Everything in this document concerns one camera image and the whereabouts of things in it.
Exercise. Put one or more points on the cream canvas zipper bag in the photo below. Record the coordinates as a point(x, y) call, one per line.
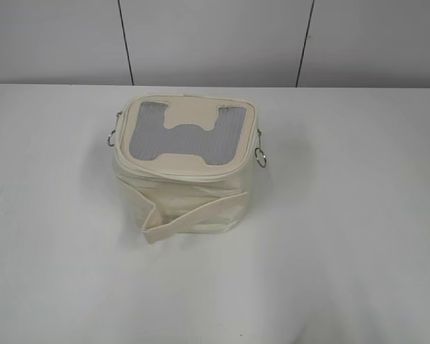
point(185, 163)

